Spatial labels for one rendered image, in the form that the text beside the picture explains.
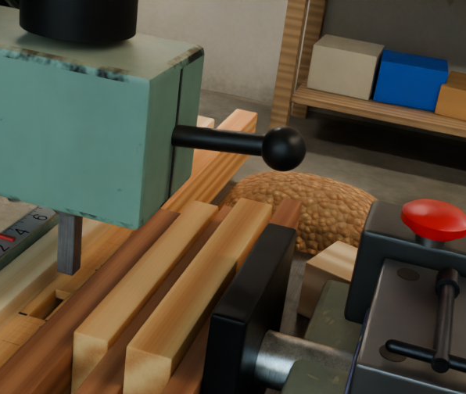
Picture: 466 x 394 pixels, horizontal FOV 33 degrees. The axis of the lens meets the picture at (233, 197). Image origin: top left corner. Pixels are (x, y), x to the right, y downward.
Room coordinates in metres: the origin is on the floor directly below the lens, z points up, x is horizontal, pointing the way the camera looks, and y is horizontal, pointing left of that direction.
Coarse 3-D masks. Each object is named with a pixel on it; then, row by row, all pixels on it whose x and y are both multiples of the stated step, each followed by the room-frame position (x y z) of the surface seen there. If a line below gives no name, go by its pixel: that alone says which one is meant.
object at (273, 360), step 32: (256, 256) 0.30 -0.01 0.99; (288, 256) 0.32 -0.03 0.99; (256, 288) 0.27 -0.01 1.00; (224, 320) 0.25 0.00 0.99; (256, 320) 0.27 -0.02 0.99; (224, 352) 0.25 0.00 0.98; (256, 352) 0.28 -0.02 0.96; (288, 352) 0.28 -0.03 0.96; (320, 352) 0.28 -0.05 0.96; (224, 384) 0.25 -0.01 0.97; (256, 384) 0.28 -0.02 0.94
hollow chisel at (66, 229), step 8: (64, 216) 0.34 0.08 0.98; (64, 224) 0.34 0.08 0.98; (72, 224) 0.34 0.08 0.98; (80, 224) 0.34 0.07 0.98; (64, 232) 0.34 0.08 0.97; (72, 232) 0.34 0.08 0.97; (80, 232) 0.34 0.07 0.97; (64, 240) 0.34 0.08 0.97; (72, 240) 0.34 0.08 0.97; (80, 240) 0.34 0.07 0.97; (64, 248) 0.34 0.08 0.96; (72, 248) 0.34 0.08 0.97; (80, 248) 0.34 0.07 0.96; (64, 256) 0.34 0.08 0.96; (72, 256) 0.34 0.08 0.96; (80, 256) 0.34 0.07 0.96; (64, 264) 0.34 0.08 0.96; (72, 264) 0.34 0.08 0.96; (80, 264) 0.34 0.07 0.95; (64, 272) 0.34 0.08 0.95; (72, 272) 0.34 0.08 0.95
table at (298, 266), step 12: (228, 192) 0.58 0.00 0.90; (216, 204) 0.55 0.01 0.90; (300, 252) 0.49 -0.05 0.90; (300, 264) 0.47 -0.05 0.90; (300, 276) 0.46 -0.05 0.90; (288, 288) 0.44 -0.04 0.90; (300, 288) 0.44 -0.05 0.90; (288, 300) 0.42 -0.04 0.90; (288, 312) 0.41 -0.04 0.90; (288, 324) 0.40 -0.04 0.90; (300, 324) 0.40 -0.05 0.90; (300, 336) 0.38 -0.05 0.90
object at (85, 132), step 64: (0, 64) 0.31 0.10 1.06; (64, 64) 0.31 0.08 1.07; (128, 64) 0.31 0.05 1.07; (192, 64) 0.34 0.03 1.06; (0, 128) 0.31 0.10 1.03; (64, 128) 0.30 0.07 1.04; (128, 128) 0.30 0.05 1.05; (0, 192) 0.31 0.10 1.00; (64, 192) 0.30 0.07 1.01; (128, 192) 0.30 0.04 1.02
